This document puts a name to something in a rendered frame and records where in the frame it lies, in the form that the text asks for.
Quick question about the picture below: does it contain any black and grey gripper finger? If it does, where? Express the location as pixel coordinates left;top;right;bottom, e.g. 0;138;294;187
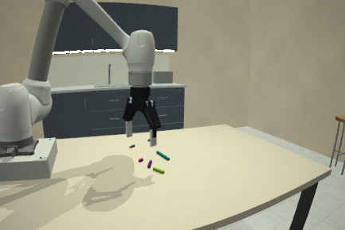
137;101;161;147
123;98;136;138

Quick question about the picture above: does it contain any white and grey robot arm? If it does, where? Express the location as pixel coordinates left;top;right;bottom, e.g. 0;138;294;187
0;0;155;159

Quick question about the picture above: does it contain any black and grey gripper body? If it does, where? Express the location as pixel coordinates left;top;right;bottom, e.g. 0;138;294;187
130;87;150;111

